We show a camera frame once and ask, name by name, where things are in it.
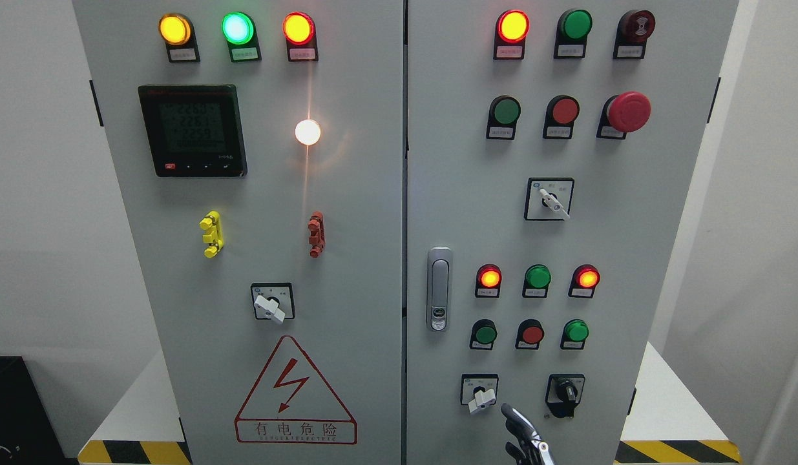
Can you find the grey robotic right hand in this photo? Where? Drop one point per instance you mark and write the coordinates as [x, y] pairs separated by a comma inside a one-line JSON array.
[[532, 448]]

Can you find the silver door handle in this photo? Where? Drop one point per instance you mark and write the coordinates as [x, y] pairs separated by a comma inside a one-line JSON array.
[[439, 263]]

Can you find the right cabinet door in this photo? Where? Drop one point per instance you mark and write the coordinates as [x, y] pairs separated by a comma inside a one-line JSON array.
[[467, 193]]

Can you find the cabinet door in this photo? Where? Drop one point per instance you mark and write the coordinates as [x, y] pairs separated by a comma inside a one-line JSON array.
[[348, 301], [467, 193]]

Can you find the left cabinet door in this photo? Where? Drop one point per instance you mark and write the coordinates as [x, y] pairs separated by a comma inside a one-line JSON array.
[[348, 301]]

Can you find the right yellow black hazard tape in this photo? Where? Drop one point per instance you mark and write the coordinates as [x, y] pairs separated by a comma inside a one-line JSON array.
[[677, 452]]

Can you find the yellow black hazard tape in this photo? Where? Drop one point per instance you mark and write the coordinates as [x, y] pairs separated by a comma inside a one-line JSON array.
[[677, 452], [134, 452]]

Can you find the red push button lower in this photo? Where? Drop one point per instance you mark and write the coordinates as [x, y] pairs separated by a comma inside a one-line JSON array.
[[529, 335]]

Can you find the red push button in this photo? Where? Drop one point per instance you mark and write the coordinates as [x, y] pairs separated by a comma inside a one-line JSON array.
[[560, 117], [529, 335]]

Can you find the green push button lower left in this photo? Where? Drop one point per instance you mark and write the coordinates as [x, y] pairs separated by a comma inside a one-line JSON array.
[[483, 335]]

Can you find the green push button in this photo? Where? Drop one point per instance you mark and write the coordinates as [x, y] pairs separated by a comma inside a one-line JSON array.
[[483, 335], [574, 335], [504, 112]]

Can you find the green push button lower right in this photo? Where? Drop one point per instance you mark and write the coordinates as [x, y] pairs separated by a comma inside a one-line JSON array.
[[574, 335]]

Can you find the green light middle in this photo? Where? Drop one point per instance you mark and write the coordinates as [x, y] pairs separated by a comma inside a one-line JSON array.
[[537, 281]]

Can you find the red lit light middle left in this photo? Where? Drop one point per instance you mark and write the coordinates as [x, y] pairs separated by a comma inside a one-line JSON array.
[[488, 281]]

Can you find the red lit light middle right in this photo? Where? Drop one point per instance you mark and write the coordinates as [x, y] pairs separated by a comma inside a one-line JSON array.
[[584, 282]]

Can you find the red electric hazard sign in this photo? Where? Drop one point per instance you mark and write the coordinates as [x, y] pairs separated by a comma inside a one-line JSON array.
[[291, 401]]

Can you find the red terminal clip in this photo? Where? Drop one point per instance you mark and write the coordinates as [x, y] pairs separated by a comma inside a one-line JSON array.
[[317, 239]]

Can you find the red push button upper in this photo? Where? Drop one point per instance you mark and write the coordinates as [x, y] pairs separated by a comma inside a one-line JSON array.
[[560, 117]]

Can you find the green push button upper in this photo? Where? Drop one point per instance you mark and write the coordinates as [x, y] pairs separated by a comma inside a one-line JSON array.
[[504, 112]]

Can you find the red emergency stop button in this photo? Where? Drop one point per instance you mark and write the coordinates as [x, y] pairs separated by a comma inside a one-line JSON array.
[[622, 114]]

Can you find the white lit indicator light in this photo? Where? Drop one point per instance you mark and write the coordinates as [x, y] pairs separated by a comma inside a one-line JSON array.
[[307, 132]]

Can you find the yellow terminal clip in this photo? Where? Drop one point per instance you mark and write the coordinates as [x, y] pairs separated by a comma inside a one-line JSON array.
[[213, 234]]

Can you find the red lit light top right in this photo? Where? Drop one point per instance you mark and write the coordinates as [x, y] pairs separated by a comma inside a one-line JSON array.
[[512, 28]]

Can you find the green light top right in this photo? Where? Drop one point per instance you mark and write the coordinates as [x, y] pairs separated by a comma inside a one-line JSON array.
[[572, 30]]

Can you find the left yellow black hazard tape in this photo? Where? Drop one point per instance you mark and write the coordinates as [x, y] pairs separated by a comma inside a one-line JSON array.
[[134, 452]]

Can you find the dark red buzzer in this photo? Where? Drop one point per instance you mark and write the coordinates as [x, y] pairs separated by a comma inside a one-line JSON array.
[[634, 29]]

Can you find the black digital power meter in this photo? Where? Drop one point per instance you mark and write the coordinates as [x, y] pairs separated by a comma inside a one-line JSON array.
[[194, 131]]

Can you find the red lit indicator light left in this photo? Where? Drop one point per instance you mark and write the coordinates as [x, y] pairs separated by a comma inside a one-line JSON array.
[[300, 34]]

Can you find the black box lower left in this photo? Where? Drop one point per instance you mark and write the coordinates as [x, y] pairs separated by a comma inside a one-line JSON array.
[[26, 435]]

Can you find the green lit indicator light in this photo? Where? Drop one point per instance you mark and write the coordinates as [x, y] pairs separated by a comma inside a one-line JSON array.
[[240, 33]]

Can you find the yellow indicator light top left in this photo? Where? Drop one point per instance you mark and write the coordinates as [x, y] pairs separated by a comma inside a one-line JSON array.
[[178, 33]]

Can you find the black knob selector switch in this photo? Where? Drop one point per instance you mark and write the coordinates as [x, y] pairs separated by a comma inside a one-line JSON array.
[[564, 393]]

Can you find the lower white selector switch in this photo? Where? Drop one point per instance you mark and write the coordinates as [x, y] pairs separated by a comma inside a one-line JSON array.
[[478, 391]]

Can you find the upper right selector switch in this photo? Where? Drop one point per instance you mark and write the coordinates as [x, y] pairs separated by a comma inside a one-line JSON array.
[[548, 199]]

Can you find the left door selector switch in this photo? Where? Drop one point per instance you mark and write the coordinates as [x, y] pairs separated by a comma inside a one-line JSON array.
[[273, 301]]

